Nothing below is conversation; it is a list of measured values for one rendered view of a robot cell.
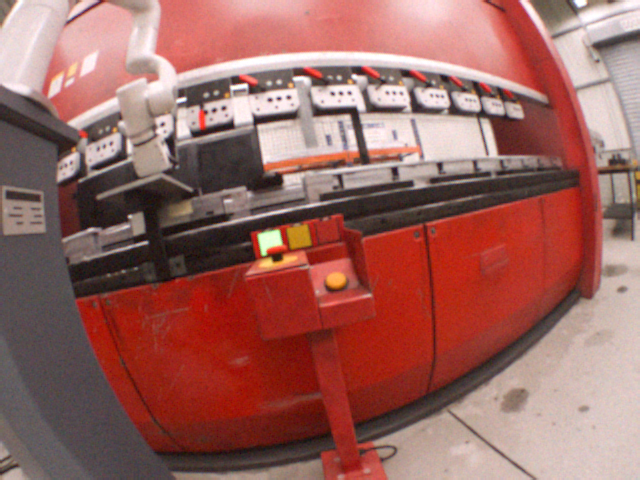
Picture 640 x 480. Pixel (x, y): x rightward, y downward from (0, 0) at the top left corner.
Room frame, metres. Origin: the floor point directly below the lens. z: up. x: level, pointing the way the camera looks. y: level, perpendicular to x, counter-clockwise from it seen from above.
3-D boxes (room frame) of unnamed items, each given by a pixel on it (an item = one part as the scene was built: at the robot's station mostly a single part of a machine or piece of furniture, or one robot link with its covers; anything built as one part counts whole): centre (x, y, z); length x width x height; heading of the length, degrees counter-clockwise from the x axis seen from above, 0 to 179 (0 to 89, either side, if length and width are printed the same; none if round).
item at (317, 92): (0.85, -0.13, 1.26); 0.15 x 0.09 x 0.17; 102
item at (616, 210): (1.71, -4.41, 0.75); 1.80 x 0.75 x 1.50; 103
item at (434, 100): (0.93, -0.52, 1.26); 0.15 x 0.09 x 0.17; 102
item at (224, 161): (1.19, 0.76, 1.12); 1.13 x 0.02 x 0.44; 102
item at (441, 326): (0.82, -0.21, 0.42); 3.00 x 0.21 x 0.83; 102
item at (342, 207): (0.82, -0.21, 0.85); 3.00 x 0.21 x 0.04; 102
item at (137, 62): (0.52, 0.35, 1.32); 0.16 x 0.09 x 0.30; 102
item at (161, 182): (0.59, 0.40, 1.00); 0.26 x 0.18 x 0.01; 12
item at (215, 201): (0.74, 0.38, 0.92); 0.39 x 0.06 x 0.10; 102
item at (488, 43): (0.86, -0.21, 1.74); 3.00 x 0.08 x 0.80; 102
